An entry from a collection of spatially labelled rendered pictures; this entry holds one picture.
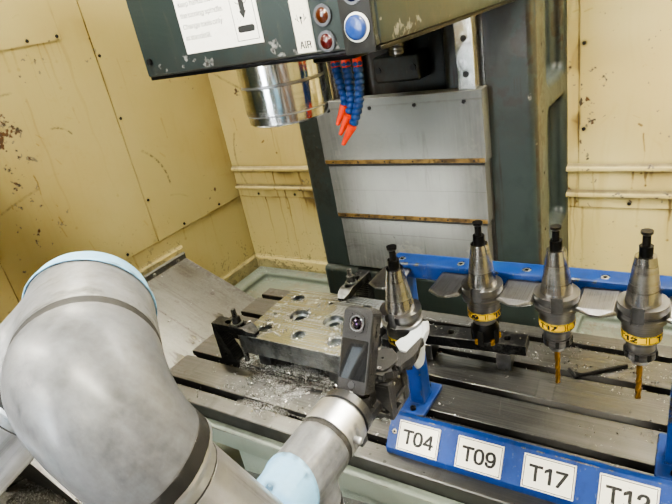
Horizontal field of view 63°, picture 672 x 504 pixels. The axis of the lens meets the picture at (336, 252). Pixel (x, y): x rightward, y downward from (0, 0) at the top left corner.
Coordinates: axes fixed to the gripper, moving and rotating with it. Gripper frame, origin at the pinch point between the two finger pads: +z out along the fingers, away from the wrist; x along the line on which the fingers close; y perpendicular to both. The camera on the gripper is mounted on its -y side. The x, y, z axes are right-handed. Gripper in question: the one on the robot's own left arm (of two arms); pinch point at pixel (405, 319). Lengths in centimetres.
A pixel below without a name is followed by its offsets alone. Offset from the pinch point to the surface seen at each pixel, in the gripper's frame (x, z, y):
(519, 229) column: -1, 69, 17
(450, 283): 4.1, 9.1, -1.8
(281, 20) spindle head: -13.5, 2.3, -44.8
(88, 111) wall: -132, 48, -26
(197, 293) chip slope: -114, 53, 44
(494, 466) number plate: 12.4, -0.1, 26.5
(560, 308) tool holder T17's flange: 21.3, 6.8, -1.3
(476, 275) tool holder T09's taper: 9.2, 7.1, -5.0
